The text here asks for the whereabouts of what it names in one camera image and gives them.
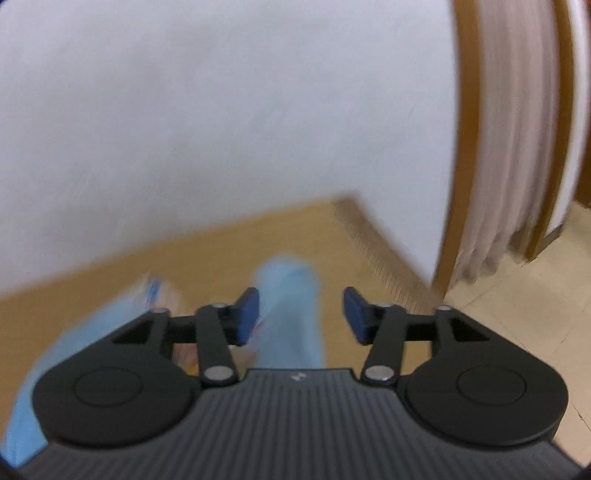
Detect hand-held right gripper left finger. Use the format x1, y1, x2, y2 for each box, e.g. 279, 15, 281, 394
111, 287, 260, 387

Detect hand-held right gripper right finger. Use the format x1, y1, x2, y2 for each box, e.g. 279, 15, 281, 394
342, 286, 491, 387

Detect floral light blue cloth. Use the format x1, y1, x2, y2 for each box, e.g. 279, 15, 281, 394
2, 258, 324, 467

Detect white curtain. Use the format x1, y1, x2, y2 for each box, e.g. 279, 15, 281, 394
455, 0, 563, 283

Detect wooden door frame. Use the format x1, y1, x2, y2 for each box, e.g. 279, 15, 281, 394
433, 0, 583, 297

